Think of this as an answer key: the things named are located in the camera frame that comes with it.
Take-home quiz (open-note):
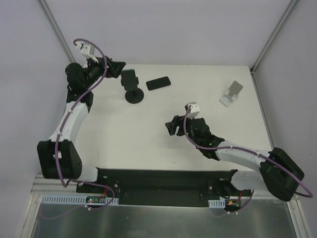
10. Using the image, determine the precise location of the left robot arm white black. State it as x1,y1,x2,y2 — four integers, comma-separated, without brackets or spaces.
37,57,126,193

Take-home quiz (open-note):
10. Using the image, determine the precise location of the left white cable duct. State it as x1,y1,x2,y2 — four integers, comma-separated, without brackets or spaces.
42,195,119,206

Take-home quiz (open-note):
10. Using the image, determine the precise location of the teal-edged black smartphone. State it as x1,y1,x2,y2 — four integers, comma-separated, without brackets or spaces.
121,69,138,91

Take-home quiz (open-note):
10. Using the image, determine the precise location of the silver folding phone stand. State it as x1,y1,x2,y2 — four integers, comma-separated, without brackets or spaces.
219,81,243,107

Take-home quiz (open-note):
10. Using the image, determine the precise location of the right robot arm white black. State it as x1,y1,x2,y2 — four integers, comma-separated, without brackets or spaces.
165,116,305,201

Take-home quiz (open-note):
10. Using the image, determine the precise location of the left aluminium frame post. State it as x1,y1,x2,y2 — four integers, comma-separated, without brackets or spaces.
37,0,77,63

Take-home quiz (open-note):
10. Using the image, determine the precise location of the aluminium frame post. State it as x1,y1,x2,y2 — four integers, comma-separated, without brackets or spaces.
249,0,300,74
37,0,77,63

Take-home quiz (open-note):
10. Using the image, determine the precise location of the black round-base phone stand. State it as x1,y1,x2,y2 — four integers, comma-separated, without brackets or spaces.
125,76,144,104

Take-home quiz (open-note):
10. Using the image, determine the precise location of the right aluminium frame post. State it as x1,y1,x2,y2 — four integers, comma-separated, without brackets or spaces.
249,0,300,74

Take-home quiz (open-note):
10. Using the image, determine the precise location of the aluminium rail extrusion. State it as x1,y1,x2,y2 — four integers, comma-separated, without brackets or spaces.
31,175,77,193

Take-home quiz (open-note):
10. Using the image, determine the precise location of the right white cable duct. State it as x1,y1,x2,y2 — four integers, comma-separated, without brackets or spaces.
208,198,226,209

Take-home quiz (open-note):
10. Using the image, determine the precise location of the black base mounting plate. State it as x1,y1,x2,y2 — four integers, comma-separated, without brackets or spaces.
76,169,251,207

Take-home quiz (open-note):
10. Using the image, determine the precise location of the black phone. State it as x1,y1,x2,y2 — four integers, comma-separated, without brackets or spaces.
146,76,171,91

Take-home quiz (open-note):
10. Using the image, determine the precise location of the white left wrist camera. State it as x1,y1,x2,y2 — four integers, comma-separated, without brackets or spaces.
75,43,98,61

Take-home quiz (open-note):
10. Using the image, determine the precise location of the white cable duct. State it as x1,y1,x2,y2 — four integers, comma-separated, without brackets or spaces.
42,195,119,206
208,198,226,209

